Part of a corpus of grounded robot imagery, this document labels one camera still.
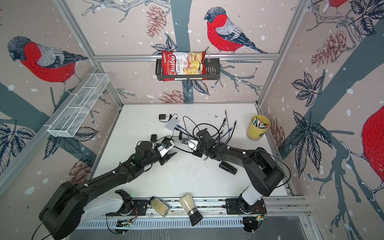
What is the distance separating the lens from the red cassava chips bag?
0.87m

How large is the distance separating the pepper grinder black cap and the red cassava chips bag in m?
0.70

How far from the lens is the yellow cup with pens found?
90 cm

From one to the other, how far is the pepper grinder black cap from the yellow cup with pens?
0.54 metres
